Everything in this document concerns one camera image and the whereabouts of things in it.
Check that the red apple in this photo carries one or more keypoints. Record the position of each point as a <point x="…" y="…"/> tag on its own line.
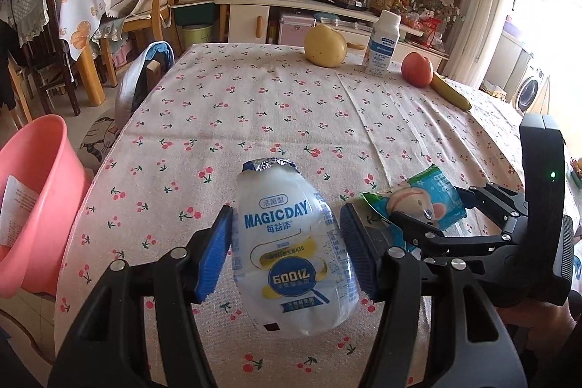
<point x="417" y="70"/>

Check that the grey printed foil packet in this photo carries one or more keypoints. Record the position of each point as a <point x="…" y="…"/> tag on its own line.
<point x="17" y="204"/>

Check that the yellow pear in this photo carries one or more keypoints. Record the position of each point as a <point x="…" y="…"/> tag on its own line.
<point x="325" y="47"/>

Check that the yellow banana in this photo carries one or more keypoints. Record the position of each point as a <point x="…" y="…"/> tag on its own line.
<point x="450" y="94"/>

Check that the white Magicday yogurt pouch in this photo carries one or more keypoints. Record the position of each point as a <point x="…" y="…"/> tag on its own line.
<point x="290" y="262"/>

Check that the white TV cabinet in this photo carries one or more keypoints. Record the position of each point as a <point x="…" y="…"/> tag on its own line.
<point x="257" y="21"/>

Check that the orange print dining tablecloth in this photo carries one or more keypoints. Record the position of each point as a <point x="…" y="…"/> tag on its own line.
<point x="77" y="22"/>

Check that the pink plastic trash basin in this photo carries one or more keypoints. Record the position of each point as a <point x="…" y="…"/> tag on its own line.
<point x="41" y="157"/>

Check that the green waste bin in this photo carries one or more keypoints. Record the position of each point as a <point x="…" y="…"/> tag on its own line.
<point x="195" y="34"/>

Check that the white washing machine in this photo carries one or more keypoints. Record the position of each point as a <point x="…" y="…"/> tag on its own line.
<point x="532" y="91"/>

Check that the dark wooden chair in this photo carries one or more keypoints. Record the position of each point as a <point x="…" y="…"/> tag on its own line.
<point x="47" y="56"/>

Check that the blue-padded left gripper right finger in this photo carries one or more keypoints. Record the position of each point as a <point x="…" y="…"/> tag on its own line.
<point x="468" y="343"/>

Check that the light wooden chair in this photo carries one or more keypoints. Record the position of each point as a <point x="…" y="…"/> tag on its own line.
<point x="141" y="1"/>

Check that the cat print stool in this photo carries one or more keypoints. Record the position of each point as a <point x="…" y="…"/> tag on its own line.
<point x="98" y="141"/>

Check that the cherry print tablecloth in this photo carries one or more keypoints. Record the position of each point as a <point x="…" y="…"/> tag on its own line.
<point x="175" y="165"/>

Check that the pink storage box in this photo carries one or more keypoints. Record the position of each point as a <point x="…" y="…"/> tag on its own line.
<point x="293" y="29"/>

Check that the white blue yogurt bottle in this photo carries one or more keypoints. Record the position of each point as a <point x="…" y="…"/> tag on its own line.
<point x="382" y="43"/>

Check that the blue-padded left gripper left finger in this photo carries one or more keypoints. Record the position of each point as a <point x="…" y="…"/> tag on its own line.
<point x="106" y="344"/>

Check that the person's right hand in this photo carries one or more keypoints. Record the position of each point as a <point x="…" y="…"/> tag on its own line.
<point x="549" y="325"/>

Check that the blue rabbit snack bag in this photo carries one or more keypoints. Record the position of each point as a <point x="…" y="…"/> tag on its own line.
<point x="428" y="196"/>

